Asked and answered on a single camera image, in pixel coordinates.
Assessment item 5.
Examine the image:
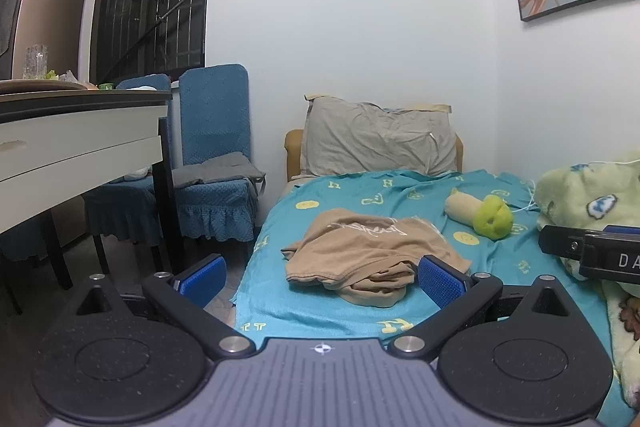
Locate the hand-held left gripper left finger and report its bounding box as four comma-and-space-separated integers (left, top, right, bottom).
75, 254, 257, 362

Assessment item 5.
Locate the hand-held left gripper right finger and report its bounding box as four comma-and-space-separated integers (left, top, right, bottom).
387, 254, 572, 363

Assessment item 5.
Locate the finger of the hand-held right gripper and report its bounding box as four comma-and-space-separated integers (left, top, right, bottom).
539, 224, 640, 261

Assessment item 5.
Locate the tan garment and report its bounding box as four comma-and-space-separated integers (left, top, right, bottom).
281, 208, 472, 309

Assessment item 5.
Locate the light green fuzzy blanket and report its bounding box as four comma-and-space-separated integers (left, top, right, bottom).
535, 151, 640, 408

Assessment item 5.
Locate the green and beige plush toy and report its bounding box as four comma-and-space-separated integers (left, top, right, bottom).
445, 188, 516, 240

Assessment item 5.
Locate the teal printed bed sheet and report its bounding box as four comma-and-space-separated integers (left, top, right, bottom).
232, 169, 628, 427

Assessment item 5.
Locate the blue covered chair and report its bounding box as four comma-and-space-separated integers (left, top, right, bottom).
172, 64, 267, 260
82, 74, 173, 275

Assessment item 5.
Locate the grey seat cushion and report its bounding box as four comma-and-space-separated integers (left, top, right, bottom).
172, 152, 267, 188

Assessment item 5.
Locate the grey pillow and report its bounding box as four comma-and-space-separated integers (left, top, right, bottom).
300, 98, 458, 180

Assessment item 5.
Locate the beige pillow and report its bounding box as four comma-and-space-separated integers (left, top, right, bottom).
305, 93, 453, 115

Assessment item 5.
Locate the white table with dark top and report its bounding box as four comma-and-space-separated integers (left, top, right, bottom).
0, 79, 187, 315

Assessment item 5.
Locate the clear glass vase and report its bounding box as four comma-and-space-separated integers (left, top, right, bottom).
25, 44, 50, 80

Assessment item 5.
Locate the champagne refrigerator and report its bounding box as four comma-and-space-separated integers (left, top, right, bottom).
9, 0, 89, 81

